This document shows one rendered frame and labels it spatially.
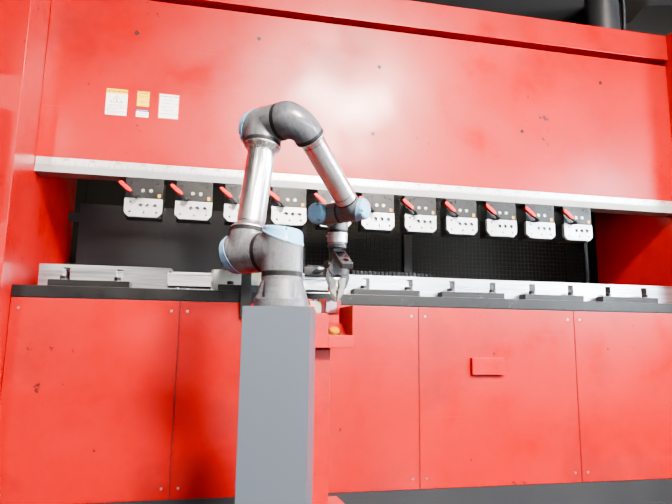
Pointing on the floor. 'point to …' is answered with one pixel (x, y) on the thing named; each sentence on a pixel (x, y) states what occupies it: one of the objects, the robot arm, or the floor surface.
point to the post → (406, 253)
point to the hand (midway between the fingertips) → (336, 298)
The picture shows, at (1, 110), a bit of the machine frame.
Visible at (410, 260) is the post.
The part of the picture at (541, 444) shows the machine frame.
